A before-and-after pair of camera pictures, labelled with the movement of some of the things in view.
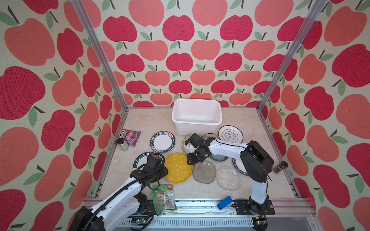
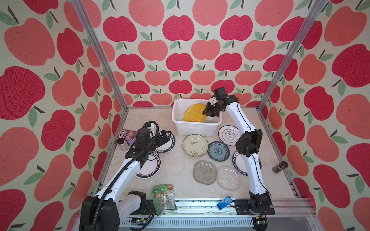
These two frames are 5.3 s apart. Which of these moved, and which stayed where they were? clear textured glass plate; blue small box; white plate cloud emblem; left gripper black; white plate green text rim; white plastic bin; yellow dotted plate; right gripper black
Moved: yellow dotted plate; left gripper black; right gripper black
Stayed: clear textured glass plate; white plastic bin; blue small box; white plate green text rim; white plate cloud emblem
